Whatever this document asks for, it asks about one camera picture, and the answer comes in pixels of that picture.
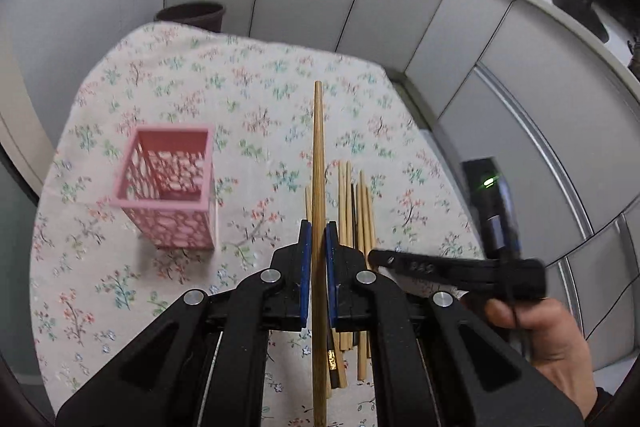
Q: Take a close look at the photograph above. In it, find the long wooden chopstick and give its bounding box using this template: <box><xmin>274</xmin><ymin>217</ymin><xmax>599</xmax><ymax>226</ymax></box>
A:
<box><xmin>311</xmin><ymin>81</ymin><xmax>329</xmax><ymax>427</ymax></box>

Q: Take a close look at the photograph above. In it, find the person's right hand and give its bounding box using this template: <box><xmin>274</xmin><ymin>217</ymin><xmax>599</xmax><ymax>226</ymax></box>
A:
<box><xmin>485</xmin><ymin>298</ymin><xmax>598</xmax><ymax>418</ymax></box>

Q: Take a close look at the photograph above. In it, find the black chopstick on table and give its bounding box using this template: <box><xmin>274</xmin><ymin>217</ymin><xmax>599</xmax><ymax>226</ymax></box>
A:
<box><xmin>349</xmin><ymin>183</ymin><xmax>359</xmax><ymax>249</ymax></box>

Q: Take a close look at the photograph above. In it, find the pink perforated utensil holder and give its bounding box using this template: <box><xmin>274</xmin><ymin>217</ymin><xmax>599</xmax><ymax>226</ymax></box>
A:
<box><xmin>111</xmin><ymin>124</ymin><xmax>215</xmax><ymax>251</ymax></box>

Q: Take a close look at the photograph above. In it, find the floral tablecloth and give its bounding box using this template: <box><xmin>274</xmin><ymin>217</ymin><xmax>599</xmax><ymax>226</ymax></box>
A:
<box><xmin>30</xmin><ymin>24</ymin><xmax>480</xmax><ymax>407</ymax></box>

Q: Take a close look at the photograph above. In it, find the dark brown waste bin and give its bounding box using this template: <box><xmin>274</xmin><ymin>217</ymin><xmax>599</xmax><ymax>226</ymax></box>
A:
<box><xmin>154</xmin><ymin>1</ymin><xmax>226</xmax><ymax>32</ymax></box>

